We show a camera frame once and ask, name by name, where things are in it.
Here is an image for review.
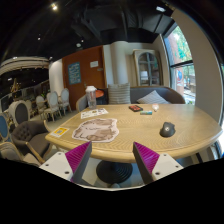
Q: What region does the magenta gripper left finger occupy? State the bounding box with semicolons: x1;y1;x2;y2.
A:
65;141;92;183

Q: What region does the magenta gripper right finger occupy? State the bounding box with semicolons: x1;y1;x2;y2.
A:
133;142;160;184

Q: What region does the black computer mouse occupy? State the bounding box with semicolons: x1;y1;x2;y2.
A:
160;122;176;137

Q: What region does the yellow square card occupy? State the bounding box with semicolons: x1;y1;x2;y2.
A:
51;127;68;138

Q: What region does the round wooden table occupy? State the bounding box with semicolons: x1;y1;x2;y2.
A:
46;104;222;184

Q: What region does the small teal box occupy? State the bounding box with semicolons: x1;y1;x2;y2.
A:
140;111;153;115

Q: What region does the white printed paper sheet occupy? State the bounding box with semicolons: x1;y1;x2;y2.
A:
81;108;108;119

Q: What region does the grey tufted armchair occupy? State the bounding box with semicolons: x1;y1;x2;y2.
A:
11;120;50;163

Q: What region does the small pink white object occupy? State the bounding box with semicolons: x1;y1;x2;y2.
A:
152;104;159;112

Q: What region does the white dining chair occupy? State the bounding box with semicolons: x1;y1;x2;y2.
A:
44;91;60;120
59;88;71;110

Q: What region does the grey striped pillow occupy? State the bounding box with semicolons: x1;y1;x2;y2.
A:
137;90;168;104

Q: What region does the clear plastic water pitcher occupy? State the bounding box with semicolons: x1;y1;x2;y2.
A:
86;86;96;110

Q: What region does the grey sofa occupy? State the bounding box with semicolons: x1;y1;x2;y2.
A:
76;86;185;112

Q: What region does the striped cushion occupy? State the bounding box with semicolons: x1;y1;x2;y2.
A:
108;83;131;104

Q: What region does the white arched cabinet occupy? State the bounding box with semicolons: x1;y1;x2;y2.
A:
133;49;163;86

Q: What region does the blue wall poster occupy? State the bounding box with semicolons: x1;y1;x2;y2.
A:
68;62;81;85

